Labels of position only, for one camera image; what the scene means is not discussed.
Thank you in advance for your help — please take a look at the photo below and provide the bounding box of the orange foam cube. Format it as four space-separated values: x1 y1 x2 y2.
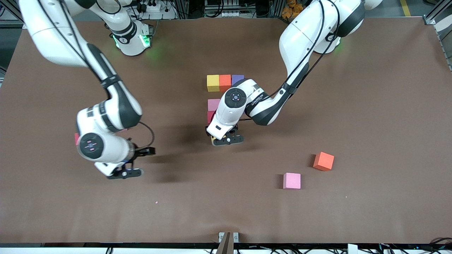
314 152 335 172
219 74 232 92

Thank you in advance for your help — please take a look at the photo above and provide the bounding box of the metal mount bracket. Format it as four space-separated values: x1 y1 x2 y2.
218 232 239 254

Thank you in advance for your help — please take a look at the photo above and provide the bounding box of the white power strip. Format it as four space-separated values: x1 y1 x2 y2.
136 0 177 20

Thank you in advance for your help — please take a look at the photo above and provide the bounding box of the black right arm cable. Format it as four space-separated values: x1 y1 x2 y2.
138 122 156 149

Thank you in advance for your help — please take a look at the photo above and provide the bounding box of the brown table cover sheet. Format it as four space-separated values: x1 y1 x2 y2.
0 18 452 244

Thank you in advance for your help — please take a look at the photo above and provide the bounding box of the bag of orange items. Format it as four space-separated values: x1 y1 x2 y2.
281 0 305 19

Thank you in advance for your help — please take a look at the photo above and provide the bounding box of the white equipment box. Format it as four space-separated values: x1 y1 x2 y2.
203 0 248 18

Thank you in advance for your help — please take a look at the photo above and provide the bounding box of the aluminium frame corner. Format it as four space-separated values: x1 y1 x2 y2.
0 0 27 29
422 0 452 71

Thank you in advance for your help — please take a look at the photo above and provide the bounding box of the aluminium frame post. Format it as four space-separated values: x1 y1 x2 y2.
177 0 191 19
267 0 283 17

